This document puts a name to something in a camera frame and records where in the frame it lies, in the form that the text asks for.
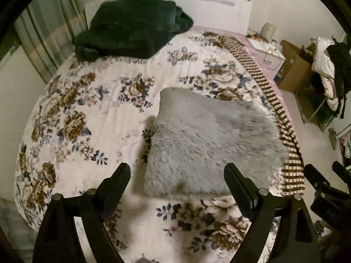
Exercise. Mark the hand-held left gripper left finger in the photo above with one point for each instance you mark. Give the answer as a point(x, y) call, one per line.
point(118, 182)

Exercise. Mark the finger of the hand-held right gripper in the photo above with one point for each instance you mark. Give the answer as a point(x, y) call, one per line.
point(341, 169)
point(318, 178)

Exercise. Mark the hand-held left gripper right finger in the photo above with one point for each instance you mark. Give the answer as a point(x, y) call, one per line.
point(238, 187)

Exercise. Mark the grey fluffy pants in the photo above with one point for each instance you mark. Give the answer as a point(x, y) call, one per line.
point(208, 142)

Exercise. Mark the person's right forearm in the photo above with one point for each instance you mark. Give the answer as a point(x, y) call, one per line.
point(336, 248)

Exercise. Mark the white wardrobe shelf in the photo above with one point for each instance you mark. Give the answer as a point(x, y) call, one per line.
point(346, 142)

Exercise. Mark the dark round floor object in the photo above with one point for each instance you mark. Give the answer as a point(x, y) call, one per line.
point(333, 138)

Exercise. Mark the floral bed sheet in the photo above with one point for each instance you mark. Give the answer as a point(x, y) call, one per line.
point(90, 131)

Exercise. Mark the folding chair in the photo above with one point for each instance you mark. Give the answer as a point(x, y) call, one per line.
point(318, 109)

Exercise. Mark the brown checked blanket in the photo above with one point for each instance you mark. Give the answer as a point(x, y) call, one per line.
point(271, 96)

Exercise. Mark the plastic bottle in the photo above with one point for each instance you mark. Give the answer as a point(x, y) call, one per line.
point(278, 77)

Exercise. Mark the green striped curtain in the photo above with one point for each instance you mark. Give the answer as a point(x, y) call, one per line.
point(13, 219)
point(49, 33)

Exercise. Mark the pile of white clothes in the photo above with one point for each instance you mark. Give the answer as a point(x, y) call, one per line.
point(325, 60)

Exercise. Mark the cardboard box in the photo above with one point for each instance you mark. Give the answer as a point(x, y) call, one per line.
point(296, 65)

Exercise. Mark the pink bed sheet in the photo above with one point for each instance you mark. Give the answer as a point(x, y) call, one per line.
point(257, 57)

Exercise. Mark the white nightstand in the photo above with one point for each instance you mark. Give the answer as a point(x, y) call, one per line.
point(270, 53)

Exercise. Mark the dark green folded blanket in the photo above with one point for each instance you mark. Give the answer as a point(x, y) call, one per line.
point(131, 30)

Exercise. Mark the white jar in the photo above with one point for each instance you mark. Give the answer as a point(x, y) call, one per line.
point(268, 31)

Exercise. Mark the white bed headboard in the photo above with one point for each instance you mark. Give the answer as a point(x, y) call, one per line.
point(214, 13)

